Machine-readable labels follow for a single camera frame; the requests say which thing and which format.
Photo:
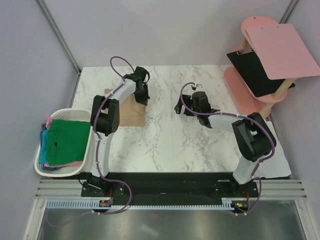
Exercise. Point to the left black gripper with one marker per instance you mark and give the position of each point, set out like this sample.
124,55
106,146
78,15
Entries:
143,100

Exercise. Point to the white slotted cable duct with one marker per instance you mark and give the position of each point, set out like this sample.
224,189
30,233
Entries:
95,204

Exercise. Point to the pink two-tier side table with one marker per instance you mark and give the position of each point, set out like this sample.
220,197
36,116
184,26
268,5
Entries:
242,96

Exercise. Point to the black clipboard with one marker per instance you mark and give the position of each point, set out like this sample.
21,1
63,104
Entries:
250,68

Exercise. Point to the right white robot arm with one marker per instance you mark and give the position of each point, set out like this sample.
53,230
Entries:
254,139

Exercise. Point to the green t shirt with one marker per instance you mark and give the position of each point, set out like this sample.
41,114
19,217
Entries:
67,141

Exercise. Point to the white paper sheet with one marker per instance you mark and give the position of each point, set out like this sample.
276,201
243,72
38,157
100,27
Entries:
277,166

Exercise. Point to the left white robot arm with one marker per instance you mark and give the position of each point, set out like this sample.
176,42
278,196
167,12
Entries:
106,118

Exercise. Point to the beige t shirt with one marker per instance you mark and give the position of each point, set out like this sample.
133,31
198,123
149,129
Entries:
131,113

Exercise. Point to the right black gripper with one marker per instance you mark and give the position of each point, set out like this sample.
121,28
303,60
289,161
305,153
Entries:
187,99

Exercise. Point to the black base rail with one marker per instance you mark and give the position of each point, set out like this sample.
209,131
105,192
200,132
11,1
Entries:
167,188

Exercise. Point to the pink paper sheet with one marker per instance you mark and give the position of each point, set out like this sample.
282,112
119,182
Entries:
282,52

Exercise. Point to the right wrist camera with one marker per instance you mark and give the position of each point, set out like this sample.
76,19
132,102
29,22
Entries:
195,86

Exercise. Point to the blue t shirt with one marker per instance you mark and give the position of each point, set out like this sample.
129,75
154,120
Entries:
43,147

